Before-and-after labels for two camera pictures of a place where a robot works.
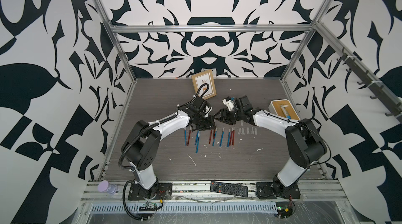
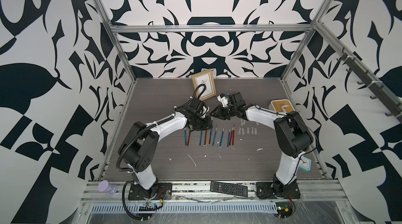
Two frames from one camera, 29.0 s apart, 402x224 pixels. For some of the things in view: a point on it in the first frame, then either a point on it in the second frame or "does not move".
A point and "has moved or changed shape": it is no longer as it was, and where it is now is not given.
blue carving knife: [215, 135] does not move
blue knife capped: [222, 137] does not move
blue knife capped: [197, 141] has moved or changed shape
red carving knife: [233, 143] does not move
